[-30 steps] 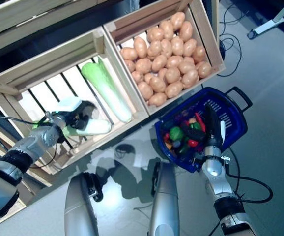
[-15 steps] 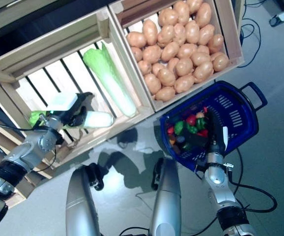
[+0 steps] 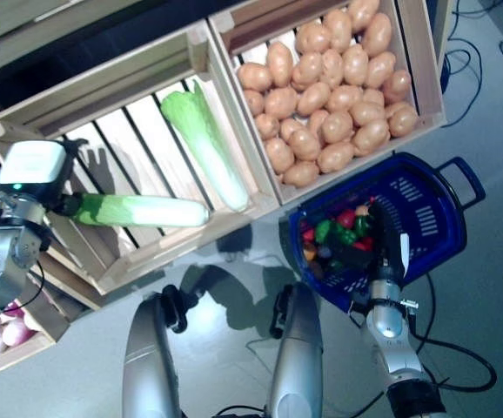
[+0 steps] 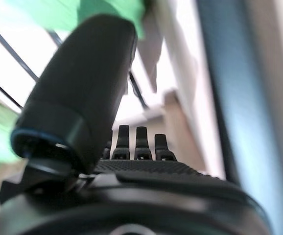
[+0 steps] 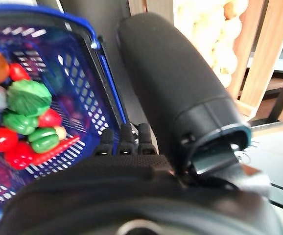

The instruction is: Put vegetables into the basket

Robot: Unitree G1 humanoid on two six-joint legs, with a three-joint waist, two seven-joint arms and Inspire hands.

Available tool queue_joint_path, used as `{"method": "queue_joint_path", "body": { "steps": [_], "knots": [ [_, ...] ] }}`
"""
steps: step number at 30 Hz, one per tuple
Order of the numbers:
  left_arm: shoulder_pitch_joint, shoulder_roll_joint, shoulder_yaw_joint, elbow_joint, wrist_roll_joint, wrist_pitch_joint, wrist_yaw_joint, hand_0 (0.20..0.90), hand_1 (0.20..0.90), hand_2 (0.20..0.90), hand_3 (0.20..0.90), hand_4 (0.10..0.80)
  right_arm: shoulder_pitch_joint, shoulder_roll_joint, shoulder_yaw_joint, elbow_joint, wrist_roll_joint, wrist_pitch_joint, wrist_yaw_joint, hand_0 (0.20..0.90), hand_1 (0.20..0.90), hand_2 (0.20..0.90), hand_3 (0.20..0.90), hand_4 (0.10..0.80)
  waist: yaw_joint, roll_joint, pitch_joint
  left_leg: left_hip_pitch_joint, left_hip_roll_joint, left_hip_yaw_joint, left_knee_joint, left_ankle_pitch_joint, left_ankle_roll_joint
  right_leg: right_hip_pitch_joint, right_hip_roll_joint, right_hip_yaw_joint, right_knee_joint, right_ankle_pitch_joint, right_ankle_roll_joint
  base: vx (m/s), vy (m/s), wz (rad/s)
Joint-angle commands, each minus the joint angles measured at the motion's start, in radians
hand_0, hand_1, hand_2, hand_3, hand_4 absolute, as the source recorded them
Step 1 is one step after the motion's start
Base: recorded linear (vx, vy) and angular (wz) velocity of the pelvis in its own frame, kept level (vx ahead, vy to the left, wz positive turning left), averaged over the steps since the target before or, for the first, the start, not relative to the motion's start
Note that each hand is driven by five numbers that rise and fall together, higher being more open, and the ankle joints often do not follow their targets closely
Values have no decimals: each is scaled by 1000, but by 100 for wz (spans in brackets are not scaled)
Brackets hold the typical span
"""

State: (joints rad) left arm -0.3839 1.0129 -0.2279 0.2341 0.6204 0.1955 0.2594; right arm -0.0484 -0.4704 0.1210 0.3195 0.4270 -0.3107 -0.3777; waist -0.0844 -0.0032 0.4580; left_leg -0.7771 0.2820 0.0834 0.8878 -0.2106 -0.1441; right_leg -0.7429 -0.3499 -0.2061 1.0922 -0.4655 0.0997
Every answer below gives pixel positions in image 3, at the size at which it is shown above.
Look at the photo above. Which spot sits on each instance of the brown potato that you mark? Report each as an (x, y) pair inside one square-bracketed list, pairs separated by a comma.
[(377, 34), (266, 126), (314, 38), (335, 157), (403, 120), (253, 102), (380, 70), (371, 136), (300, 174), (304, 145), (337, 24), (397, 85), (362, 11), (279, 155), (279, 61), (256, 77)]

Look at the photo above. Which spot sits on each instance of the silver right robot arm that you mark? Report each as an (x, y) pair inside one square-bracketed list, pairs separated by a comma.
[(386, 322)]

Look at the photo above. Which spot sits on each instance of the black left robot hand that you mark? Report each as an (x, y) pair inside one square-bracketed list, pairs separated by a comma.
[(34, 163)]

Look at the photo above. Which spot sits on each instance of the silver right robot leg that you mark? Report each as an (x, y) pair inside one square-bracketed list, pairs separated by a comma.
[(297, 348)]

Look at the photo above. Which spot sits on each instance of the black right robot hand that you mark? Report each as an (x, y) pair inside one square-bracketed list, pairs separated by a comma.
[(386, 257)]

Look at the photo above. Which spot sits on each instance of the wooden display stand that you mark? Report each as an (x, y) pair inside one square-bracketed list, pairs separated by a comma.
[(16, 26)]

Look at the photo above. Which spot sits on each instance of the silver left robot leg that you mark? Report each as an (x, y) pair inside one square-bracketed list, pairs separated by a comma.
[(147, 357)]

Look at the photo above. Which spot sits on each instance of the black round stand base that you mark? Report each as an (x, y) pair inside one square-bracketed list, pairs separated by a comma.
[(444, 74)]

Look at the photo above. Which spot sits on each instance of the blue plastic shopping basket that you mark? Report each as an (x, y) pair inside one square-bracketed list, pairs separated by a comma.
[(454, 204)]

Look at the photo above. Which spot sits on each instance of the small green bell pepper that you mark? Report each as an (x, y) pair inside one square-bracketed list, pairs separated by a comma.
[(327, 231), (360, 224)]

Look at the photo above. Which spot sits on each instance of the green white napa cabbage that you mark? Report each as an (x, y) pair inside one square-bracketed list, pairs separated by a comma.
[(156, 212), (216, 170)]

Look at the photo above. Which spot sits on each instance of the slatted wooden crate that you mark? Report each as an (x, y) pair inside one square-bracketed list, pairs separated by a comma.
[(16, 357), (425, 87), (103, 82)]

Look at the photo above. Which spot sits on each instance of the small red tomato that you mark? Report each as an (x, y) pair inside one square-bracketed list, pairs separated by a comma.
[(366, 244), (346, 217)]

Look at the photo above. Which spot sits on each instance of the silver robot leg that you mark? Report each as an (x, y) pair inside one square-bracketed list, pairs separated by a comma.
[(297, 348), (147, 357)]

